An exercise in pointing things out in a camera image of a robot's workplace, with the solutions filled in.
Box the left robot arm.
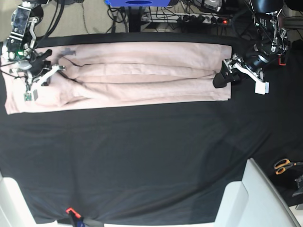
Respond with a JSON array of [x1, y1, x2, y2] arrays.
[[213, 0, 291, 95]]

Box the black table cloth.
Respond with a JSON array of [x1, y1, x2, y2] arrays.
[[0, 33, 303, 225]]

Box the orange handled scissors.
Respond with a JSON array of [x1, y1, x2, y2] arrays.
[[274, 158, 303, 175]]

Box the orange black clamp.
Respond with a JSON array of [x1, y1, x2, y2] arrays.
[[66, 208, 83, 226]]

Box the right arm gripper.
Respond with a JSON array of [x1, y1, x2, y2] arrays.
[[1, 37, 53, 80]]

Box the white power strip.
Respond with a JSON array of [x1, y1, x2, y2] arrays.
[[141, 12, 232, 26]]

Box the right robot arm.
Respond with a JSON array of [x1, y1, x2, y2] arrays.
[[0, 0, 65, 90]]

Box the pink T-shirt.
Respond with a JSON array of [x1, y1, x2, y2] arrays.
[[4, 42, 232, 114]]

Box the red black clamp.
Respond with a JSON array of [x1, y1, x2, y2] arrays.
[[278, 49, 288, 66]]

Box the blue plastic box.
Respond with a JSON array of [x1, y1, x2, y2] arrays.
[[105, 0, 171, 7]]

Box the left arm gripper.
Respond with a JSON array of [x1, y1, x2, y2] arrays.
[[213, 41, 289, 88]]

